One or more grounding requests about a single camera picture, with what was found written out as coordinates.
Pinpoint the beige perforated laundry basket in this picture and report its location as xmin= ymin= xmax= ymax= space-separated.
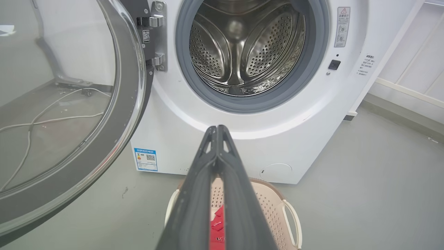
xmin=164 ymin=177 xmax=303 ymax=250

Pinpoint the grey wheeled stand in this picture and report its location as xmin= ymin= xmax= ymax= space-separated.
xmin=31 ymin=0 xmax=95 ymax=97

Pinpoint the white warning sticker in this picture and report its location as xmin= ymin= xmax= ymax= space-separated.
xmin=334 ymin=7 xmax=351 ymax=48

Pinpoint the round white filter cover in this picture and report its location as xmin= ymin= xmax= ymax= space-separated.
xmin=259 ymin=163 xmax=293 ymax=182

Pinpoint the steel perforated washer drum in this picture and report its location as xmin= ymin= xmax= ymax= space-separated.
xmin=189 ymin=0 xmax=306 ymax=97

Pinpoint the metal door hinge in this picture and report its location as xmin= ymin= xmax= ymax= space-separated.
xmin=137 ymin=1 xmax=168 ymax=72

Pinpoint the small text sticker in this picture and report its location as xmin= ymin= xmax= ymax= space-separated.
xmin=357 ymin=54 xmax=375 ymax=76

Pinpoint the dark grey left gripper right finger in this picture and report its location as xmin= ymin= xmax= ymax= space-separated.
xmin=217 ymin=125 xmax=279 ymax=250

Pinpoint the blue energy label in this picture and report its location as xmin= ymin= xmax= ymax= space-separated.
xmin=134 ymin=148 xmax=158 ymax=172

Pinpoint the red garment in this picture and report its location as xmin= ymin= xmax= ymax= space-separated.
xmin=209 ymin=206 xmax=226 ymax=250

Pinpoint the white floor cable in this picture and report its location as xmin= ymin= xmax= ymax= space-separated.
xmin=0 ymin=87 xmax=112 ymax=192

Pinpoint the white front-load washing machine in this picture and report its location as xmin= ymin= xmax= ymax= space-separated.
xmin=130 ymin=0 xmax=426 ymax=185

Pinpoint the white railing frame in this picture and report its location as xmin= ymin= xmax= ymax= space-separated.
xmin=376 ymin=0 xmax=444 ymax=109

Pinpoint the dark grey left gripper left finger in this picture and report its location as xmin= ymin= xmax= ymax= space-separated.
xmin=155 ymin=126 xmax=219 ymax=250

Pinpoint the round black glass washer door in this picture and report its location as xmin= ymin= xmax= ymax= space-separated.
xmin=0 ymin=0 xmax=155 ymax=245

